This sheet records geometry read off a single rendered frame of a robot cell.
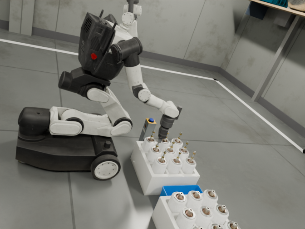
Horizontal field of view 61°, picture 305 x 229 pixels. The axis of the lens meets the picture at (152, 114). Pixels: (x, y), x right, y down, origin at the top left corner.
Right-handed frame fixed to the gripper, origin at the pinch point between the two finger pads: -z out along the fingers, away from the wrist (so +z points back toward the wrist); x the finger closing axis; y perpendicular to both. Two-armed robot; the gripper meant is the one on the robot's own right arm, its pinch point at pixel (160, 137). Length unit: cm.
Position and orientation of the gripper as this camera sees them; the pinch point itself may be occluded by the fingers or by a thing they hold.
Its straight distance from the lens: 181.3
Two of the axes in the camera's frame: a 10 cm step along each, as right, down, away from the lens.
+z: 3.0, -8.4, -4.4
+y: 9.5, 3.0, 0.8
